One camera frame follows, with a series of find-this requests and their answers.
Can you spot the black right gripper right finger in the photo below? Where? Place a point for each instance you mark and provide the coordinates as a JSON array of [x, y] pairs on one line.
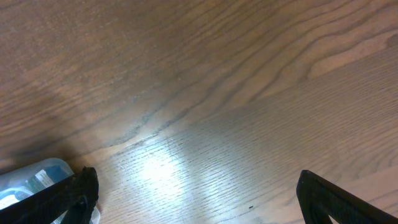
[[322, 202]]

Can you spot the clear plastic container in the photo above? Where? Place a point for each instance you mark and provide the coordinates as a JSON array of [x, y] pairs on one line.
[[13, 190]]

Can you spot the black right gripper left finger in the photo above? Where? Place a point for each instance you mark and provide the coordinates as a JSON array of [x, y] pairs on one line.
[[74, 197]]

